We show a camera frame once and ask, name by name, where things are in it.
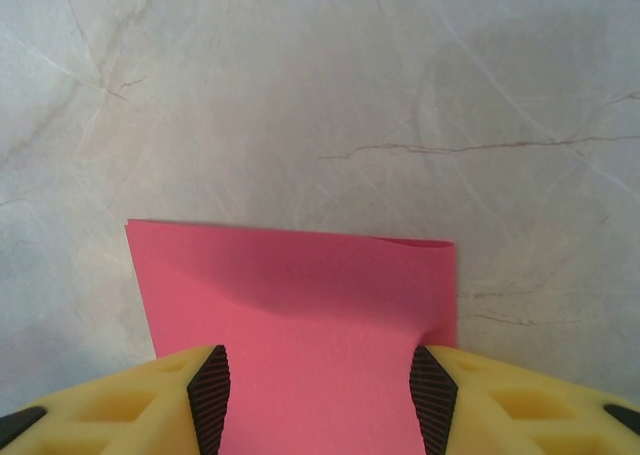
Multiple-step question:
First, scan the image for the pink square cloth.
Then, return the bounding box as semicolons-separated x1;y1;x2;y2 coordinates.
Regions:
124;218;459;455

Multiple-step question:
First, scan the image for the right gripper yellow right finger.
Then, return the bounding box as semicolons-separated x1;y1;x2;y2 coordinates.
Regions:
409;344;640;455

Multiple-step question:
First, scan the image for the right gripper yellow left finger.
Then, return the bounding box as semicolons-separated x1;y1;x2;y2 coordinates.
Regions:
0;344;232;455

